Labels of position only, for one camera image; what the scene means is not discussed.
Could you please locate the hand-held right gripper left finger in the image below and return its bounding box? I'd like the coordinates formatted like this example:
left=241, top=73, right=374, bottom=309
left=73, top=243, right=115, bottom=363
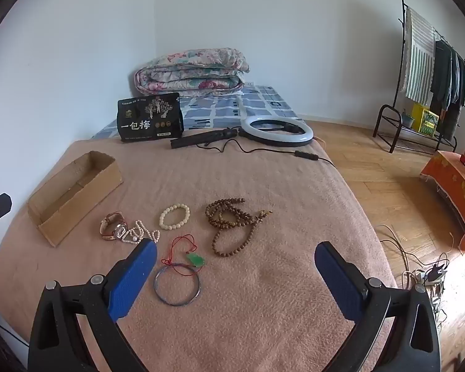
left=28, top=238, right=158, bottom=372

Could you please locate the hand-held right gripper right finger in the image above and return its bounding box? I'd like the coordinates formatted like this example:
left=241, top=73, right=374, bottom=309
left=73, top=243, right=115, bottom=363
left=314, top=241, right=441, bottom=372

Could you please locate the rose gold wrist watch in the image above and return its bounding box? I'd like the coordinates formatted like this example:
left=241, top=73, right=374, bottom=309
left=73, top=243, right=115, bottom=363
left=100, top=212, right=129, bottom=241

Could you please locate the white pearl necklace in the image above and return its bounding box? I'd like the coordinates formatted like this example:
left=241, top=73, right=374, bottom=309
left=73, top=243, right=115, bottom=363
left=122, top=219, right=161, bottom=246

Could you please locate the blue metal bangle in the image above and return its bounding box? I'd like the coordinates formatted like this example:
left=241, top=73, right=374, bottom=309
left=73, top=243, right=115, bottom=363
left=154, top=264, right=202, bottom=307

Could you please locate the red cord jade pendant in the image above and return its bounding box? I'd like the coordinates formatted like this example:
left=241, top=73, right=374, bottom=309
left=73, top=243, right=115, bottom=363
left=162, top=234, right=207, bottom=277

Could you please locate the cardboard box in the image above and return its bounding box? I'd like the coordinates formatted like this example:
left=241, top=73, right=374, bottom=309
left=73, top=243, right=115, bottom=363
left=27, top=151, right=124, bottom=248

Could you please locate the brown wooden bead necklace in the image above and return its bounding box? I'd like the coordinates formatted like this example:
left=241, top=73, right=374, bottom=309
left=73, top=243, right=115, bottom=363
left=205, top=197, right=274, bottom=258

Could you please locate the white power strip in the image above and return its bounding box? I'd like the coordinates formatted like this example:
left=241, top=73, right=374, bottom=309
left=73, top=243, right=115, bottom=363
left=402, top=269, right=444, bottom=303

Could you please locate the pink fleece blanket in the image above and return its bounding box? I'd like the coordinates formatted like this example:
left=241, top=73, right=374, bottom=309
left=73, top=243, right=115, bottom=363
left=0, top=137, right=398, bottom=372

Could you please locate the black power adapter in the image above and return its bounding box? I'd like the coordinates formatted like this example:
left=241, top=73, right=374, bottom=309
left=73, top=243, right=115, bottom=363
left=426, top=264, right=448, bottom=283

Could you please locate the orange covered furniture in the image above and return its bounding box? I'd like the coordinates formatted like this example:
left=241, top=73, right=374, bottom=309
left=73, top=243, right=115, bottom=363
left=420, top=150, right=465, bottom=254

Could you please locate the black snack bag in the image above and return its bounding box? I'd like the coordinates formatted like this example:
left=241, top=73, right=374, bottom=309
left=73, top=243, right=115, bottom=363
left=117, top=93, right=184, bottom=143

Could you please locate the black folded tripod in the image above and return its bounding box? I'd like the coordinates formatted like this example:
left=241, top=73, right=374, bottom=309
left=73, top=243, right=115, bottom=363
left=170, top=128, right=241, bottom=150

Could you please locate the yellow green carton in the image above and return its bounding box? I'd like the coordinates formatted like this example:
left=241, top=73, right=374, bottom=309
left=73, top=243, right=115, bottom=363
left=411, top=103, right=439, bottom=137

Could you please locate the blue grey patterned bedsheet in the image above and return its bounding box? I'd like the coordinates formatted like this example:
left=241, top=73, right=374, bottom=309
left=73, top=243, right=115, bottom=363
left=91, top=81, right=301, bottom=140

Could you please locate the folded floral quilt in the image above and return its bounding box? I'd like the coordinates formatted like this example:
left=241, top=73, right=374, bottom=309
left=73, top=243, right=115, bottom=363
left=135, top=47, right=251, bottom=95

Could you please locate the dark green hanging garment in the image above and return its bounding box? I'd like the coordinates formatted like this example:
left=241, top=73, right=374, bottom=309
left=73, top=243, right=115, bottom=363
left=430, top=40, right=455, bottom=112

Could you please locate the dark grey hanging garment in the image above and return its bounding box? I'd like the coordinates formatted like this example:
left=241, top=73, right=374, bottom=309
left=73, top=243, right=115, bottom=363
left=449, top=48, right=465, bottom=108

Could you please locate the striped hanging towel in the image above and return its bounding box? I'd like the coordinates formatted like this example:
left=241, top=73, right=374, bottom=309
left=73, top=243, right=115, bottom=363
left=401, top=7, right=436, bottom=101

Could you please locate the black metal clothes rack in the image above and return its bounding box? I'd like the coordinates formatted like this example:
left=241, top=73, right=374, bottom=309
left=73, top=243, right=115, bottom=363
left=373, top=0, right=465, bottom=153

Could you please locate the white bead bracelet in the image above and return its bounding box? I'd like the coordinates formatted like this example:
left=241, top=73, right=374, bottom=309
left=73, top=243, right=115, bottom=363
left=159, top=203, right=191, bottom=230

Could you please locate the black ring light cable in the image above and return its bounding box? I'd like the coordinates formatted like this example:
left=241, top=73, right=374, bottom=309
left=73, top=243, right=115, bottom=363
left=196, top=139, right=336, bottom=167

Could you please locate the white ring light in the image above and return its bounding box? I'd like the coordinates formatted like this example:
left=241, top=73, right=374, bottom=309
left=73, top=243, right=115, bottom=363
left=238, top=117, right=314, bottom=148

